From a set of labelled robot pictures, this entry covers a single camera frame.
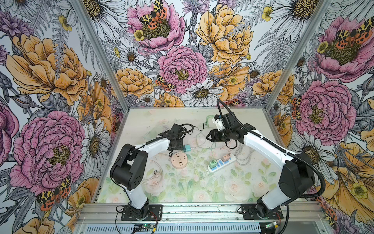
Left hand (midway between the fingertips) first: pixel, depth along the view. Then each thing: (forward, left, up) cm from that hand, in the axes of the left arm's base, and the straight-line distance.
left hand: (176, 148), depth 94 cm
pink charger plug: (-8, -30, +3) cm, 31 cm away
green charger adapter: (-12, -22, +4) cm, 25 cm away
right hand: (-3, -20, +12) cm, 24 cm away
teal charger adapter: (+1, -7, -2) cm, 7 cm away
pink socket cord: (-18, +11, -3) cm, 21 cm away
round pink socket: (-8, -2, 0) cm, 8 cm away
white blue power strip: (-11, -27, -1) cm, 29 cm away
